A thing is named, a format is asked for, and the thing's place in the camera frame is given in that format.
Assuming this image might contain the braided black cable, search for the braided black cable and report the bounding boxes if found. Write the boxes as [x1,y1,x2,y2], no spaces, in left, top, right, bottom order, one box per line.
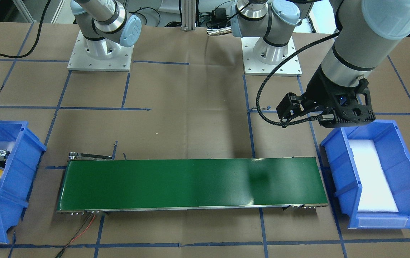
[256,32,342,126]

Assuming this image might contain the aluminium profile post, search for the aluminium profile post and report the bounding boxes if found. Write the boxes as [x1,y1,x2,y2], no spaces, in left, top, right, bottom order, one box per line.
[179,0,198,31]

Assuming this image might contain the red and black wires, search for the red and black wires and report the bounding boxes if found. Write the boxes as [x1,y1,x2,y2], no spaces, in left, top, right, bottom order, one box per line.
[55,214,97,258]

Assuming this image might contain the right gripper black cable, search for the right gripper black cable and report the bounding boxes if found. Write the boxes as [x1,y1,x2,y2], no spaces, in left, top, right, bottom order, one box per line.
[0,0,52,58]

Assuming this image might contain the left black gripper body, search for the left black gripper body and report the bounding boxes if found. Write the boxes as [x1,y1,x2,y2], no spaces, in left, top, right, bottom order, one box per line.
[304,66,376,128]

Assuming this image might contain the blue empty destination bin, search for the blue empty destination bin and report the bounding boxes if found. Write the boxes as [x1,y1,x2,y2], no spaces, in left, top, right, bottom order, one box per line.
[0,121,46,244]

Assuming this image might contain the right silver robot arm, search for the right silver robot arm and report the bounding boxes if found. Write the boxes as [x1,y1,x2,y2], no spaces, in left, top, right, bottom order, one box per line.
[70,0,142,60]

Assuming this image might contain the blue bin with buttons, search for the blue bin with buttons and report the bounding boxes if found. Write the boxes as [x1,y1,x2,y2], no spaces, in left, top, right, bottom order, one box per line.
[321,120,410,229]

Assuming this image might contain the black power adapter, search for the black power adapter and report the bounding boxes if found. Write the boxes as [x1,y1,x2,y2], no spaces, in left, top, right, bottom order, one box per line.
[212,7,227,22]

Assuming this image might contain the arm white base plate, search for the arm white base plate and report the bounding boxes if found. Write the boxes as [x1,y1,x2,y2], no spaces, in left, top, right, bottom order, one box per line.
[241,37,303,76]
[67,31,134,72]

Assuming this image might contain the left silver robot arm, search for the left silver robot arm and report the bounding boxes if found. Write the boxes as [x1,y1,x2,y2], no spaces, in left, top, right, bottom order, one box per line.
[230,0,410,128]

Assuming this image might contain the white foam pad source bin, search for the white foam pad source bin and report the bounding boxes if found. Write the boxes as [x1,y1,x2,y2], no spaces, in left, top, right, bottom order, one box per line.
[349,139,399,213]

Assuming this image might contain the green conveyor belt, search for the green conveyor belt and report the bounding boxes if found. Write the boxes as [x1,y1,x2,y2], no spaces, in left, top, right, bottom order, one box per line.
[57,157,328,213]

